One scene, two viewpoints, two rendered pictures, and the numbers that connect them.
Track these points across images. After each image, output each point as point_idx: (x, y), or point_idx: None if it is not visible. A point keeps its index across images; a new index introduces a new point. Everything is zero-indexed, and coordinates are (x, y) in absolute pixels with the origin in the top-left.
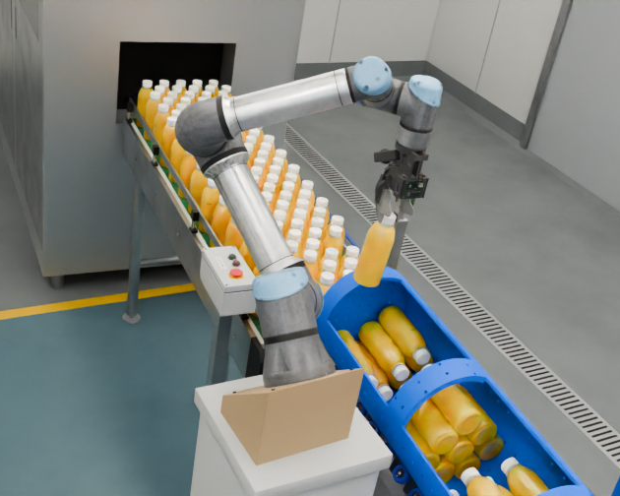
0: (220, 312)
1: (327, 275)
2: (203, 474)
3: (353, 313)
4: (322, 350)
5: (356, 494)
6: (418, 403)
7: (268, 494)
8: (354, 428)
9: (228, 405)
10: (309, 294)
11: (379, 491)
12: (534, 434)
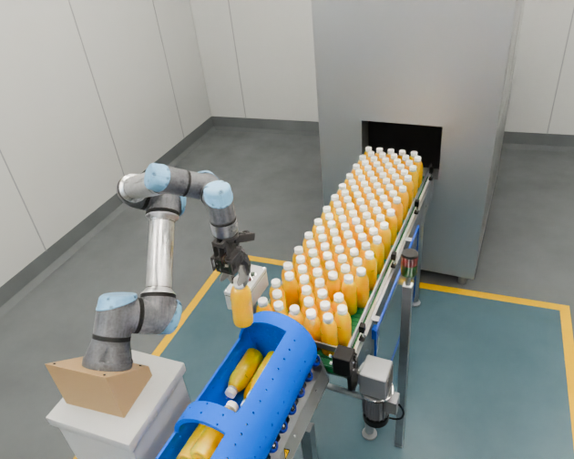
0: (227, 306)
1: (293, 307)
2: None
3: (273, 341)
4: (109, 354)
5: (124, 456)
6: (178, 422)
7: (54, 423)
8: (136, 414)
9: None
10: (117, 315)
11: None
12: None
